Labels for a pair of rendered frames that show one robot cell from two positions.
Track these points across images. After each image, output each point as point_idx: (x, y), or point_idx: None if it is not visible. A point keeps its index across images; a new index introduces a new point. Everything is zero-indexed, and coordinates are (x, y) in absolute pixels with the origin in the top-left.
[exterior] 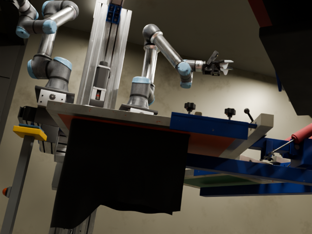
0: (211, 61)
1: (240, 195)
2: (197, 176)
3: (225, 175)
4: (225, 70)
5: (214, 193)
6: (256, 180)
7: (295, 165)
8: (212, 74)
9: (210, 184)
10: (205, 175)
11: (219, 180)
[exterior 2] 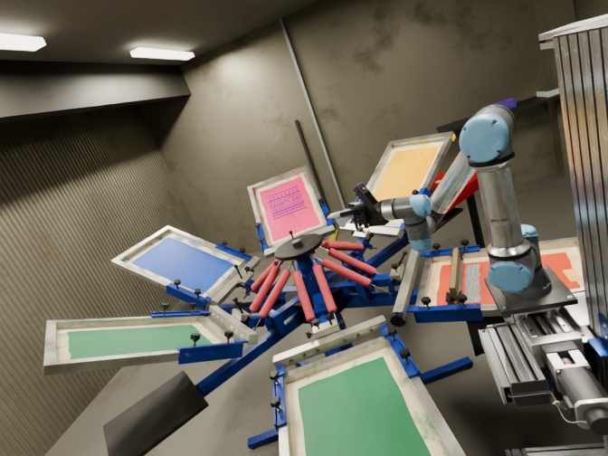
0: None
1: None
2: (411, 396)
3: (384, 360)
4: (342, 220)
5: None
6: (343, 364)
7: (370, 294)
8: (365, 224)
9: (365, 450)
10: (405, 377)
11: (372, 399)
